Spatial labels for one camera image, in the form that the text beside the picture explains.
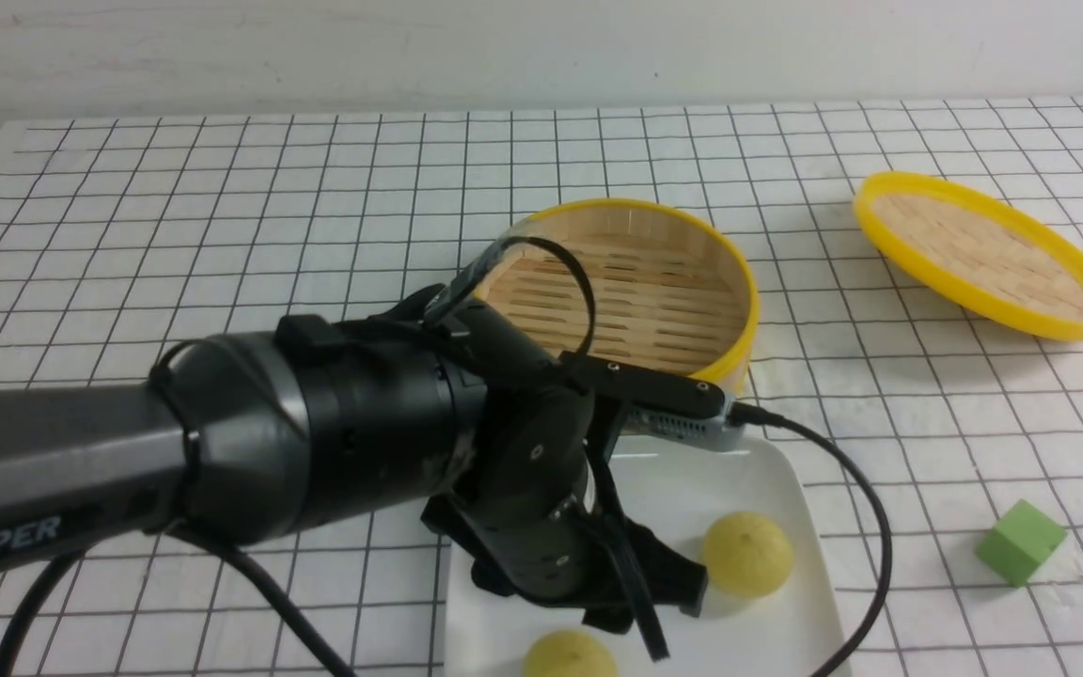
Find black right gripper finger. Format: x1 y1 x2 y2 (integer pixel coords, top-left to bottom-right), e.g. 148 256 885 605
598 517 708 635

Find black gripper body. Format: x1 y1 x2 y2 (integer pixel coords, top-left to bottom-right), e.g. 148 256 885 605
421 364 632 603

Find yellow steamed bun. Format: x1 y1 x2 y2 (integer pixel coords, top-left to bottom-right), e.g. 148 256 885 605
701 512 794 600
521 630 619 677

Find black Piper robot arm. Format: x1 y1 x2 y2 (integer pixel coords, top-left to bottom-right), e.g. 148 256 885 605
0 294 708 634

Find white square plate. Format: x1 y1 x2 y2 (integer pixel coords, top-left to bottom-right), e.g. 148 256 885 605
446 434 848 676

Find bamboo steamer basket yellow rim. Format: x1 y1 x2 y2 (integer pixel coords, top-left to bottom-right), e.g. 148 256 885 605
477 198 761 396

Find green foam cube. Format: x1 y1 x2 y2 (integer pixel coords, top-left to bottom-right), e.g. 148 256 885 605
975 500 1069 588

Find bamboo steamer lid yellow rim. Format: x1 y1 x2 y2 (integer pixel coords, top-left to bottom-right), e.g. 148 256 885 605
854 171 1083 342

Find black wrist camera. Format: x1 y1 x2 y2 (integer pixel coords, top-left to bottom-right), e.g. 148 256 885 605
558 352 744 460

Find black camera cable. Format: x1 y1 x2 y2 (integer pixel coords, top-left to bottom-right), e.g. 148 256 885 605
728 402 893 677

